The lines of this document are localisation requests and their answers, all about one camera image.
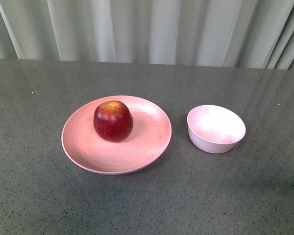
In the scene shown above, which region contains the pale pink bowl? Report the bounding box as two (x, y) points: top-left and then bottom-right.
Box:
(187, 105), (246, 154)

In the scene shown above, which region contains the red apple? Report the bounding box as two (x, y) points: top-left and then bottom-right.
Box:
(93, 100), (134, 142)

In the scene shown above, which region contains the pink plate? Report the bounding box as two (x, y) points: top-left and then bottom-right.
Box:
(61, 95), (172, 175)

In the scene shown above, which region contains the white pleated curtain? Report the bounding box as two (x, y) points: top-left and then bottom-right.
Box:
(0, 0), (294, 70)

